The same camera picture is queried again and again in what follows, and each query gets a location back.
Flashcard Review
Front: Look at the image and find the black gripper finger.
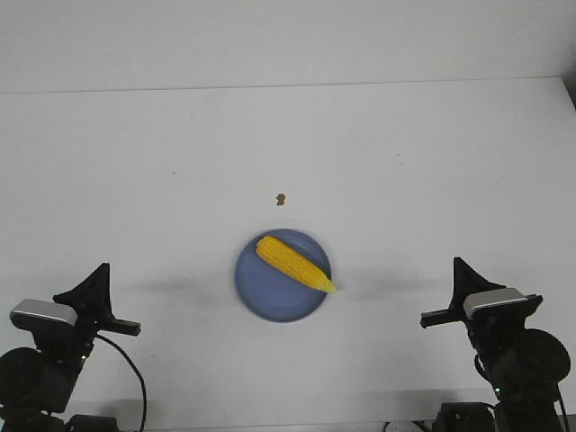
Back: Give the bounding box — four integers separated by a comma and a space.
52, 263, 115, 320
448, 257, 505, 315

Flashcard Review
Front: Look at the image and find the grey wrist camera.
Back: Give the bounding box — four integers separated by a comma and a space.
10, 299, 77, 332
463, 288, 528, 320

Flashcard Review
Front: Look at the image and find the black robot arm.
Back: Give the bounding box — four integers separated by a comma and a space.
1, 263, 141, 431
420, 257, 571, 431

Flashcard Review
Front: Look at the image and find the blue round plate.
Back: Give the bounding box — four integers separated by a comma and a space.
234, 229, 331, 323

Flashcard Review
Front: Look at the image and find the yellow corn cob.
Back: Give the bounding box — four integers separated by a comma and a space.
256, 236, 337, 293

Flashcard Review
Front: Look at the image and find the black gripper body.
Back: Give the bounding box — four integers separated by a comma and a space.
420, 294, 543, 329
93, 315, 141, 337

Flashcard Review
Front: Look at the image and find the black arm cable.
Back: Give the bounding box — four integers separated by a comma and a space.
94, 333, 149, 432
472, 353, 572, 432

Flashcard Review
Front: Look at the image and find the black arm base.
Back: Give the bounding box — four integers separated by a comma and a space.
66, 414, 119, 432
432, 402, 496, 432

